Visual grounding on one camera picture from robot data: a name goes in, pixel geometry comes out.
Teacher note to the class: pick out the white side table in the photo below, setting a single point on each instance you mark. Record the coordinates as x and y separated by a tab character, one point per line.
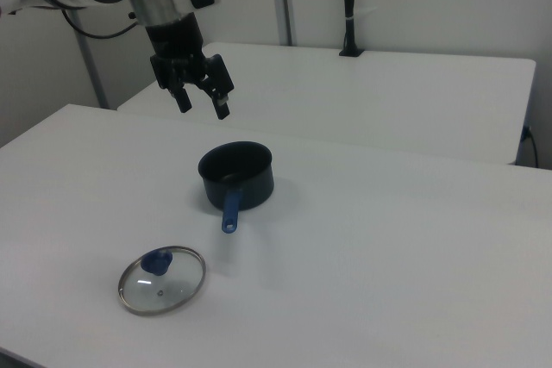
345	96

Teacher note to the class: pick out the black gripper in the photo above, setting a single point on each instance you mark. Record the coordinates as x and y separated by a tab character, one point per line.
174	40

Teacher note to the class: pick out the glass lid with blue knob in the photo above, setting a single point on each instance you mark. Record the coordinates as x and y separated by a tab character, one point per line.
157	262

